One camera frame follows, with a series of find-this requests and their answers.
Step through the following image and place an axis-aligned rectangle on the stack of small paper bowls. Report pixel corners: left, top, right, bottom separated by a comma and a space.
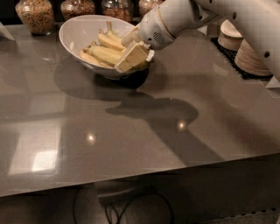
218, 20, 243, 51

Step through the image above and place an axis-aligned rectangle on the table pedestal base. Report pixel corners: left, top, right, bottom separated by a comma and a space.
94, 175, 157, 206

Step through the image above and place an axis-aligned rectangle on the yellow banana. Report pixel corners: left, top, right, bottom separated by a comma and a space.
82, 45, 149, 70
98, 31, 125, 52
107, 21, 122, 44

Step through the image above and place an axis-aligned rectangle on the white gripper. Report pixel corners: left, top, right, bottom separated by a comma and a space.
115, 0, 200, 74

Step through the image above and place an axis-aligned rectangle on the black rubber mat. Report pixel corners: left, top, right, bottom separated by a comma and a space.
211, 38, 272, 80

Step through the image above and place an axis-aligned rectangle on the black cable under table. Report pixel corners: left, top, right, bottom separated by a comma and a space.
72, 186, 175, 224

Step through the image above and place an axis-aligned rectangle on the stack of paper plates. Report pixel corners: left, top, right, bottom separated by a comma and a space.
234, 39, 271, 76

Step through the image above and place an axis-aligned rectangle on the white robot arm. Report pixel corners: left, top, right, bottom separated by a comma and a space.
122, 0, 280, 79

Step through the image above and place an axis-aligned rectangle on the white ceramic bowl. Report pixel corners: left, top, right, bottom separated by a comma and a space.
59, 15, 154, 80

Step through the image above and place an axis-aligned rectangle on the leftmost glass cereal jar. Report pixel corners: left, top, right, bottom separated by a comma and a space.
15, 0, 55, 35

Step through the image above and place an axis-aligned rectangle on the pale banana at bowl bottom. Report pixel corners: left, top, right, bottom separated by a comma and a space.
80, 50, 112, 68

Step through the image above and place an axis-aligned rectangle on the white card at left edge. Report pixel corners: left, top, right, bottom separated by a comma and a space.
0, 22, 15, 40

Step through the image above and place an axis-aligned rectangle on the glass cereal jar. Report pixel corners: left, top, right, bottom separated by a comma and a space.
60, 0, 95, 20
138, 0, 164, 18
101, 0, 134, 23
15, 0, 55, 35

